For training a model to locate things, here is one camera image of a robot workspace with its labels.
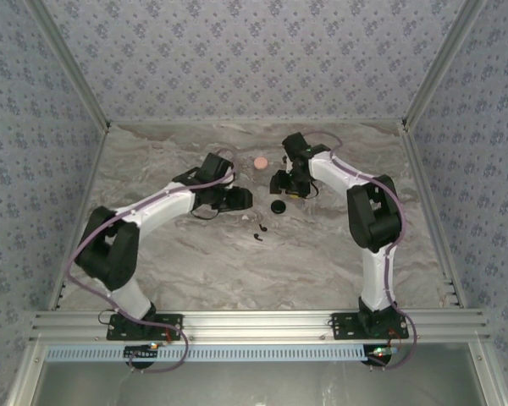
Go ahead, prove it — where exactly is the grey metal panel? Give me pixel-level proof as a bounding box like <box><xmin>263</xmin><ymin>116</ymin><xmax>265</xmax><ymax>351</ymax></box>
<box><xmin>29</xmin><ymin>343</ymin><xmax>490</xmax><ymax>406</ymax></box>

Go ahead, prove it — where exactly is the black controller board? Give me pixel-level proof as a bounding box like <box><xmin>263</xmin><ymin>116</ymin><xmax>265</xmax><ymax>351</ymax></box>
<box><xmin>365</xmin><ymin>344</ymin><xmax>401</xmax><ymax>365</ymax></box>
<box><xmin>124</xmin><ymin>343</ymin><xmax>160</xmax><ymax>365</ymax></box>

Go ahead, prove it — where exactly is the thin black left gripper cable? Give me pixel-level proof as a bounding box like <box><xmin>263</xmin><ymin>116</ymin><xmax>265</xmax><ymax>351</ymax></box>
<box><xmin>192</xmin><ymin>206</ymin><xmax>221</xmax><ymax>221</ymax></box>

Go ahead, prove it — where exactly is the aluminium mounting rail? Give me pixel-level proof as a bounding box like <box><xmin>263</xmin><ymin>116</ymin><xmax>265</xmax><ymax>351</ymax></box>
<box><xmin>28</xmin><ymin>310</ymin><xmax>491</xmax><ymax>343</ymax></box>

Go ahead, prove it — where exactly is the aluminium side rail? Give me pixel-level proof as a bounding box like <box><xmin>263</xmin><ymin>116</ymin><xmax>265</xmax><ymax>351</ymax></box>
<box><xmin>400</xmin><ymin>122</ymin><xmax>467</xmax><ymax>309</ymax></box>
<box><xmin>48</xmin><ymin>124</ymin><xmax>111</xmax><ymax>312</ymax></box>

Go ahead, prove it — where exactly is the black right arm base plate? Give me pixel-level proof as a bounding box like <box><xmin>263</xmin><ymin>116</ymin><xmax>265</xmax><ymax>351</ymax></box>
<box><xmin>330</xmin><ymin>311</ymin><xmax>410</xmax><ymax>342</ymax></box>

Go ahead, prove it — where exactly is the pale blue slotted cable duct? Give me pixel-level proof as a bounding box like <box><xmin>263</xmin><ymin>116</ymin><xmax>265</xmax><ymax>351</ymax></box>
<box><xmin>45</xmin><ymin>343</ymin><xmax>378</xmax><ymax>364</ymax></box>

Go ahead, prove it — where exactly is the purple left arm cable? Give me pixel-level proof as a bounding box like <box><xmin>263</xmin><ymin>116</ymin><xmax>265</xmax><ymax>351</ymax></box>
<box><xmin>65</xmin><ymin>146</ymin><xmax>239</xmax><ymax>376</ymax></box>

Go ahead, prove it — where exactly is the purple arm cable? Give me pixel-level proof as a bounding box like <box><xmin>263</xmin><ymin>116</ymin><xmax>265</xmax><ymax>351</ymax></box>
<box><xmin>304</xmin><ymin>129</ymin><xmax>418</xmax><ymax>371</ymax></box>
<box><xmin>65</xmin><ymin>146</ymin><xmax>239</xmax><ymax>376</ymax></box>

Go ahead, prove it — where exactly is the aluminium frame post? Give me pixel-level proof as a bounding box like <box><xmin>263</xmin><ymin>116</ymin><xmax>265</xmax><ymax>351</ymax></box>
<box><xmin>25</xmin><ymin>0</ymin><xmax>112</xmax><ymax>129</ymax></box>
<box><xmin>400</xmin><ymin>0</ymin><xmax>490</xmax><ymax>127</ymax></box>

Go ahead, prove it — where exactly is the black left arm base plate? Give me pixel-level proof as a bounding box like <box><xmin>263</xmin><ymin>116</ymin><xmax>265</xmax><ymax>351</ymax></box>
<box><xmin>106</xmin><ymin>313</ymin><xmax>184</xmax><ymax>342</ymax></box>

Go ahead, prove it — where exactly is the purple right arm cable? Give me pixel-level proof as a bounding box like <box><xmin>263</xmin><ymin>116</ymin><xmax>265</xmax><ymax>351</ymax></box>
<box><xmin>304</xmin><ymin>129</ymin><xmax>418</xmax><ymax>371</ymax></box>

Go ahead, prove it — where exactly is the aluminium frame leg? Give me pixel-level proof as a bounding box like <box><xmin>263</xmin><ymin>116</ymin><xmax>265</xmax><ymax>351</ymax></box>
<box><xmin>467</xmin><ymin>342</ymin><xmax>508</xmax><ymax>406</ymax></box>
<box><xmin>3</xmin><ymin>342</ymin><xmax>48</xmax><ymax>406</ymax></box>

